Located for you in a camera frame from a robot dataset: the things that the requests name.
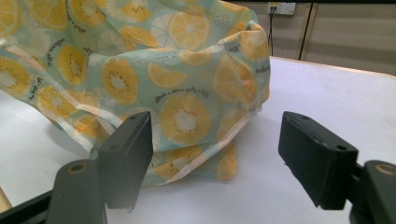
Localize fruit print fabric bag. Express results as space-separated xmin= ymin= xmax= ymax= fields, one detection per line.
xmin=0 ymin=0 xmax=272 ymax=188

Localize black wall socket cable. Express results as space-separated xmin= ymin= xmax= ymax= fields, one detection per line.
xmin=267 ymin=7 xmax=277 ymax=57

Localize black horizontal bar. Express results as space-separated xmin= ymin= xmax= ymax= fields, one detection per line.
xmin=225 ymin=0 xmax=396 ymax=5

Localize white wall socket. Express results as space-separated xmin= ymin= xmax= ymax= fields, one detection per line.
xmin=266 ymin=2 xmax=297 ymax=16

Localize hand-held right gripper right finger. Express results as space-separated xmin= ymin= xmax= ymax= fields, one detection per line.
xmin=277 ymin=110 xmax=360 ymax=211

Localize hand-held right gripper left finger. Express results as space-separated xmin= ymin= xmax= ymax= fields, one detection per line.
xmin=97 ymin=111 xmax=154 ymax=213

